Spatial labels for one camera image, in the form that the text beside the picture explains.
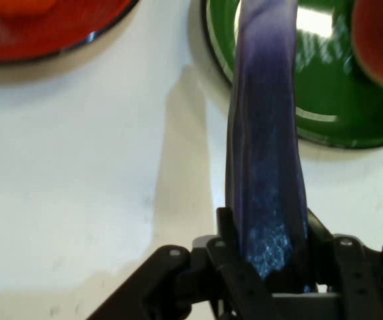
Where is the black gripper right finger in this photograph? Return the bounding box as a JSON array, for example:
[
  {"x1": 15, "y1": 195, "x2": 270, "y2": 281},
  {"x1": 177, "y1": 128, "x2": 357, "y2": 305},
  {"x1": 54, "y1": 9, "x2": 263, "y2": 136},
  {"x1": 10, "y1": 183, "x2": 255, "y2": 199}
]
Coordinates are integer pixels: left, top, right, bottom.
[{"x1": 305, "y1": 207, "x2": 383, "y2": 320}]

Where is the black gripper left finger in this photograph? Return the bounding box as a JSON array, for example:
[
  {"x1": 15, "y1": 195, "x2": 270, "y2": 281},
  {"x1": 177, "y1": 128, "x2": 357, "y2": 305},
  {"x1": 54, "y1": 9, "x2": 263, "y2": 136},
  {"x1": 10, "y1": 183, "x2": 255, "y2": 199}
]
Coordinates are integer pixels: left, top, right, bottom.
[{"x1": 86, "y1": 206, "x2": 276, "y2": 320}]

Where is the purple toy eggplant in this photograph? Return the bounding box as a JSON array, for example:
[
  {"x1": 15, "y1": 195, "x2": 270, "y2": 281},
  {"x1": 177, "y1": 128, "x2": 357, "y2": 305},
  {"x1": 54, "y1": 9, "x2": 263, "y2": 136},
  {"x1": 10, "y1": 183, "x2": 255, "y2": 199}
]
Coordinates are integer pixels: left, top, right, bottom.
[{"x1": 224, "y1": 0, "x2": 311, "y2": 285}]

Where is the green plate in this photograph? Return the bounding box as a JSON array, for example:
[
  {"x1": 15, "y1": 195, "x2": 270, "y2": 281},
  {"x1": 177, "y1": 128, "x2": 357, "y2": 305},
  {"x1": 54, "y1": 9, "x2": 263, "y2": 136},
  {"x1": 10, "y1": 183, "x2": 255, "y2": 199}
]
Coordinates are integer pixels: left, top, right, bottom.
[{"x1": 200, "y1": 0, "x2": 383, "y2": 150}]

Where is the red plate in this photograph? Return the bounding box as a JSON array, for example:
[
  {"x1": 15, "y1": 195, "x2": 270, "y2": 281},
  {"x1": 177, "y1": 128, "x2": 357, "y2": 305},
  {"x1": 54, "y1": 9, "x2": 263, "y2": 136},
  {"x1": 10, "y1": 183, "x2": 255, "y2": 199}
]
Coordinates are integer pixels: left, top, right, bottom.
[{"x1": 0, "y1": 0, "x2": 141, "y2": 65}]

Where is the orange carrot piece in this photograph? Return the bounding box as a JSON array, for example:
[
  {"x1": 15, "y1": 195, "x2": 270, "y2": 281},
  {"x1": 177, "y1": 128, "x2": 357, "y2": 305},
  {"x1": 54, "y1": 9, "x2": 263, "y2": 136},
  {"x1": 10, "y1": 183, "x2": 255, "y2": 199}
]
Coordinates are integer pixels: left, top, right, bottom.
[{"x1": 0, "y1": 0, "x2": 58, "y2": 18}]

